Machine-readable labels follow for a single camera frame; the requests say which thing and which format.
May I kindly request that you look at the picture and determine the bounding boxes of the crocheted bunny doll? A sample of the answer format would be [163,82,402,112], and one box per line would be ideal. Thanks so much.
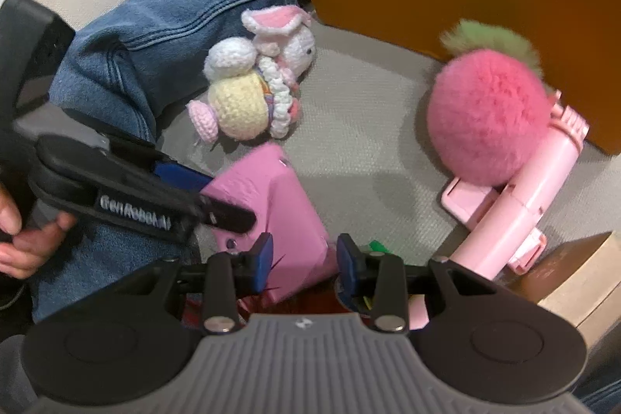
[186,5,316,144]

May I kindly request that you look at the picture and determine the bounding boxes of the left leg in blue jeans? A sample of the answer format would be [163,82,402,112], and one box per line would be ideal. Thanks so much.
[31,0,309,322]

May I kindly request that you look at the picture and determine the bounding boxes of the small brown cardboard box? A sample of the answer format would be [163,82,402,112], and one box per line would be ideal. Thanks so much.
[497,231,621,349]

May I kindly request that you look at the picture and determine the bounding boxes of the pink card wallet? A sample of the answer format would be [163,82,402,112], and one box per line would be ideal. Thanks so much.
[202,143,338,303]

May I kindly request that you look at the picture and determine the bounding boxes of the person's left hand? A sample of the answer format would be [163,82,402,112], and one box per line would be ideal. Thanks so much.
[0,185,77,279]

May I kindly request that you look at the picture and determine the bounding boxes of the pink cylindrical phone holder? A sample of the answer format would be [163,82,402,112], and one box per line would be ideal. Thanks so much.
[441,90,590,279]

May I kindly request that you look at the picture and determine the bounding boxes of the pink fluffy strawberry plush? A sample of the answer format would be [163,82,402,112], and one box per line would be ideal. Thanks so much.
[426,19,552,187]

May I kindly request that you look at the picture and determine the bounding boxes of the red feather cat toy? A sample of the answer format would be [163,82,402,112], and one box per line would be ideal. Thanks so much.
[183,248,351,328]

